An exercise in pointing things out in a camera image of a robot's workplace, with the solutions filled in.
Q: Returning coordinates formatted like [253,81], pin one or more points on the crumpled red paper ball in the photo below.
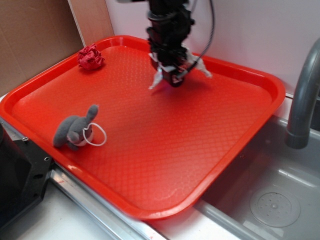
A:
[90,58]

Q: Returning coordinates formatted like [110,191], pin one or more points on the grey sink faucet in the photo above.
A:
[305,108]

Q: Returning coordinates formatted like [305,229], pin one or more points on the grey sink basin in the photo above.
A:
[269,191]

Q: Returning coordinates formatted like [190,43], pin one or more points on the brown cardboard panel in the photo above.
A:
[37,34]

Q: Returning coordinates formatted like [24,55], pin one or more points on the red plastic tray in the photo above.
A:
[164,146]

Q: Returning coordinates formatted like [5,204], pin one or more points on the grey plush elephant toy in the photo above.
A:
[76,131]

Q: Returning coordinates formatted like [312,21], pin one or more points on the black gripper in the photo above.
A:
[171,23]

